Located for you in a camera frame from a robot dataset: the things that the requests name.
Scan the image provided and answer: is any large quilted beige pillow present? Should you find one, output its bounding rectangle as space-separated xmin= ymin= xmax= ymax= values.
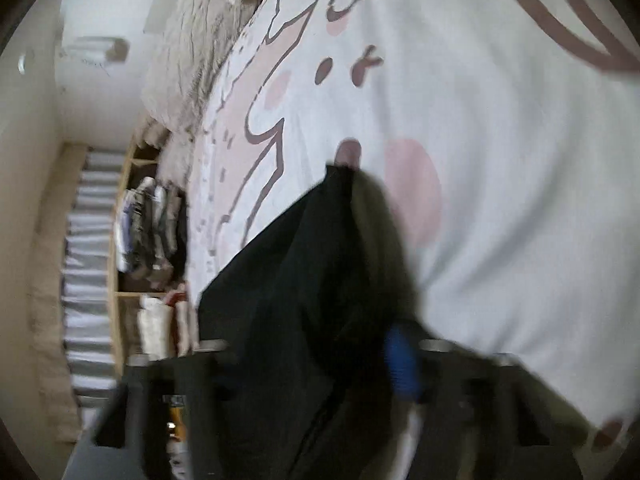
xmin=141 ymin=0 xmax=281 ymax=137

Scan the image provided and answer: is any cream floral garment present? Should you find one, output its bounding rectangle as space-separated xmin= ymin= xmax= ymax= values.
xmin=137 ymin=295 xmax=174 ymax=359

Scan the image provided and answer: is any beige curtain valance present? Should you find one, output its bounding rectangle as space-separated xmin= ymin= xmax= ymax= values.
xmin=29 ymin=142 xmax=90 ymax=442

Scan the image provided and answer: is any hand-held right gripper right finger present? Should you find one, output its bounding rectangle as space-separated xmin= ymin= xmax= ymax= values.
xmin=384 ymin=326 xmax=584 ymax=480

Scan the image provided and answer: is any stack of folded clothes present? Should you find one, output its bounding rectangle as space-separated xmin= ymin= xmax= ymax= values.
xmin=115 ymin=177 xmax=189 ymax=282

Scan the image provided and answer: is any grey white curtain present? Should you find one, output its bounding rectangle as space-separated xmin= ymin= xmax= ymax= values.
xmin=60 ymin=152 xmax=127 ymax=427

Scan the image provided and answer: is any white wall-mounted device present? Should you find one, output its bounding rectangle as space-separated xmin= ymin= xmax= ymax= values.
xmin=62 ymin=36 xmax=130 ymax=67

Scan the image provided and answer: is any wooden bedside shelf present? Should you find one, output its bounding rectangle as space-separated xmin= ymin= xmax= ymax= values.
xmin=107 ymin=130 xmax=162 ymax=382

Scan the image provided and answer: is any plain beige garment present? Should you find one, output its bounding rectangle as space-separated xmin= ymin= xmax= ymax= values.
xmin=172 ymin=300 xmax=199 ymax=357

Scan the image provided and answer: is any bear print blanket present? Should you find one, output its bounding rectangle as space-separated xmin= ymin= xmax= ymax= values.
xmin=187 ymin=0 xmax=640 ymax=453

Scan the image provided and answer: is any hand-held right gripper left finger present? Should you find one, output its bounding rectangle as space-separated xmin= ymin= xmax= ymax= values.
xmin=92 ymin=339 xmax=238 ymax=480

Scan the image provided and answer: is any black garment with beige print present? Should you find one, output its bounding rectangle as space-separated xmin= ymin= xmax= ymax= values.
xmin=197 ymin=162 xmax=601 ymax=480

